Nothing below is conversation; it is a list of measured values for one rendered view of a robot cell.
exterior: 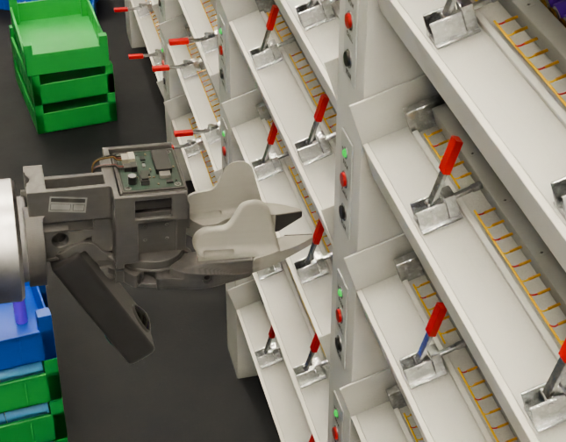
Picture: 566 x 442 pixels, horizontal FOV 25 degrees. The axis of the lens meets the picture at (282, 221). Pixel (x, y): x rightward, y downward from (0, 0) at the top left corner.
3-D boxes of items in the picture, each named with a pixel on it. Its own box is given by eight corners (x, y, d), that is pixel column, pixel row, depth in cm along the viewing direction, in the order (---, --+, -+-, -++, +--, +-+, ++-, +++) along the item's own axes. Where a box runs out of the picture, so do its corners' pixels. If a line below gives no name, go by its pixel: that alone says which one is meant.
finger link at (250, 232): (321, 208, 92) (193, 211, 91) (316, 274, 96) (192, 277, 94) (315, 185, 95) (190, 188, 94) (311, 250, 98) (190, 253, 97)
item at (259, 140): (339, 388, 164) (308, 313, 155) (240, 148, 212) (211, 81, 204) (485, 328, 164) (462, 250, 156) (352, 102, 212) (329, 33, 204)
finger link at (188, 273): (254, 270, 93) (132, 274, 92) (254, 287, 94) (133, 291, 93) (248, 233, 97) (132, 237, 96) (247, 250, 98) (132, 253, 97)
